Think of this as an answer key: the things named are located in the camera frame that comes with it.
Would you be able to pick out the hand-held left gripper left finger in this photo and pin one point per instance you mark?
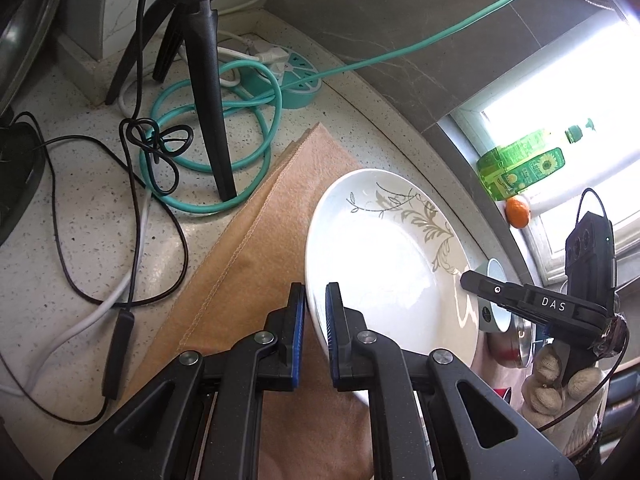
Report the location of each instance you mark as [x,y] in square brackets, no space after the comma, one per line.
[299,330]

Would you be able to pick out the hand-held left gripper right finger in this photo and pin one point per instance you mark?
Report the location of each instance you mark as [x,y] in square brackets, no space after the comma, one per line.
[330,330]

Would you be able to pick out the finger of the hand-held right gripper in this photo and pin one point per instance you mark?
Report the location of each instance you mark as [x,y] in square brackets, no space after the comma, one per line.
[487,287]

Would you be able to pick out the large stainless steel bowl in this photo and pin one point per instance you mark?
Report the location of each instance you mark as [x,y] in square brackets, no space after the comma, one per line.
[510,350]

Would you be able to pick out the white leaf-pattern plate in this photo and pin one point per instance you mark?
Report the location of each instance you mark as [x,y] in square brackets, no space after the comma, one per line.
[390,270]

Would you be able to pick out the light blue ceramic bowl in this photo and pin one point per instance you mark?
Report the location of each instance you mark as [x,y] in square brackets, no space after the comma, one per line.
[492,310]

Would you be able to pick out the orange fruit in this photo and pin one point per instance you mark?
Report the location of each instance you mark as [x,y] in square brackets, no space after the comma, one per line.
[517,211]

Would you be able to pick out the peach towel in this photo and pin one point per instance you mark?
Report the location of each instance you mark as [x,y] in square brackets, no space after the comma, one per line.
[260,240]

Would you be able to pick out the green dish soap bottle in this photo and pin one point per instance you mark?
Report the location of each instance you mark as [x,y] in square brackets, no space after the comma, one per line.
[520,170]

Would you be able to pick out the window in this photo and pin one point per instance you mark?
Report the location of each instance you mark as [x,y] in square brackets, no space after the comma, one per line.
[600,110]

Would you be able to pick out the teal round power strip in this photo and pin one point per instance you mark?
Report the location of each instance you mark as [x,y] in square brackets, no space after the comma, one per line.
[300,87]

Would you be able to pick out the black dish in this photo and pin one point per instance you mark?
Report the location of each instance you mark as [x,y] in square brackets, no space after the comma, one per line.
[15,175]

